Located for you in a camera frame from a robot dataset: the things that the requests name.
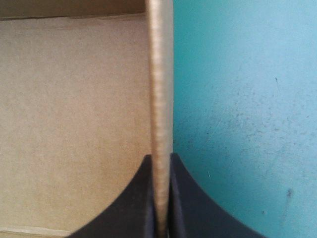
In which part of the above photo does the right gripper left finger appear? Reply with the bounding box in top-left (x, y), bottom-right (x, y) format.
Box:
top-left (66, 154), bottom-right (159, 238)

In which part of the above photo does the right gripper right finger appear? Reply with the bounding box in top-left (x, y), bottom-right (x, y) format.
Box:
top-left (167, 153), bottom-right (269, 238)

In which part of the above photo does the brown cardboard box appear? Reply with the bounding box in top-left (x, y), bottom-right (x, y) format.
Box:
top-left (0, 0), bottom-right (175, 238)

